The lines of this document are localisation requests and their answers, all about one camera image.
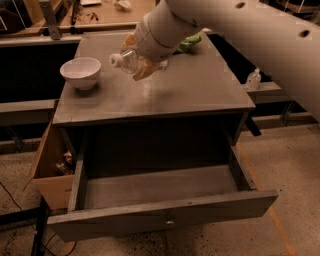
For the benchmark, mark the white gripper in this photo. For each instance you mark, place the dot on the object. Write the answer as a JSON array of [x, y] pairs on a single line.
[[149, 44]]

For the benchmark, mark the clear plastic water bottle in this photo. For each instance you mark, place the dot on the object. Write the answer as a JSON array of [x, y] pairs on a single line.
[[127, 61]]

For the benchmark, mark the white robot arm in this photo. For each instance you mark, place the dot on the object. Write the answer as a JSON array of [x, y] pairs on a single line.
[[284, 47]]

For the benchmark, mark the small sanitizer pump bottle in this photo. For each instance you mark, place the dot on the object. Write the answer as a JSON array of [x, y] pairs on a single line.
[[253, 80]]

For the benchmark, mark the crumpled white paper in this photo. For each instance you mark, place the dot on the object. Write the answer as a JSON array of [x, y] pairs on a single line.
[[122, 5]]

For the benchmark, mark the green chip bag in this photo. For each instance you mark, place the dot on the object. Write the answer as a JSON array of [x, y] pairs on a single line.
[[189, 42]]

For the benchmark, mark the white ceramic bowl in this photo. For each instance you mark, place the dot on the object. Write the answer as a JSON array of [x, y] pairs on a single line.
[[81, 73]]

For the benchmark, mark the grey cabinet with top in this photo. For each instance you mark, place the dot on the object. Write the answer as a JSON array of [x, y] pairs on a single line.
[[186, 116]]

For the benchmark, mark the open grey drawer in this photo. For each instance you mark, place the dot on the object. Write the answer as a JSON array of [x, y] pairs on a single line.
[[160, 201]]

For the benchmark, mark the cardboard box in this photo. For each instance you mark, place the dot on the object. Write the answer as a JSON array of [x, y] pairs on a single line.
[[54, 187]]

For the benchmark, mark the black metal stand leg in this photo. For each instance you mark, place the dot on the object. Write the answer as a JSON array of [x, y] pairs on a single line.
[[40, 227]]

